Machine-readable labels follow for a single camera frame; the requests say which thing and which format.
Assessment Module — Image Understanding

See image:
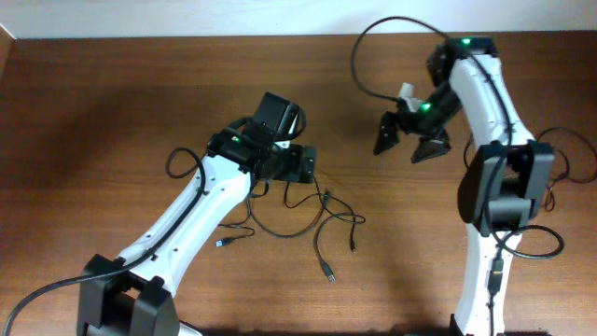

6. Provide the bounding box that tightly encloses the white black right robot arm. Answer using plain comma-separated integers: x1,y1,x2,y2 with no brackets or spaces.
374,36,554,335

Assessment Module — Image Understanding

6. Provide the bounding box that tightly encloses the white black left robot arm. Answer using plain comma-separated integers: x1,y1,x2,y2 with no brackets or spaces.
76,128,316,336

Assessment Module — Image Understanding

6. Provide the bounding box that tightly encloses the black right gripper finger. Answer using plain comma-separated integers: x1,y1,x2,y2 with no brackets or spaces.
373,111,399,156
410,137,451,163

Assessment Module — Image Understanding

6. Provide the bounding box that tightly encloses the thin black USB cable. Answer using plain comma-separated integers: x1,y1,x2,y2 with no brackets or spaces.
462,126,597,214
215,175,368,284

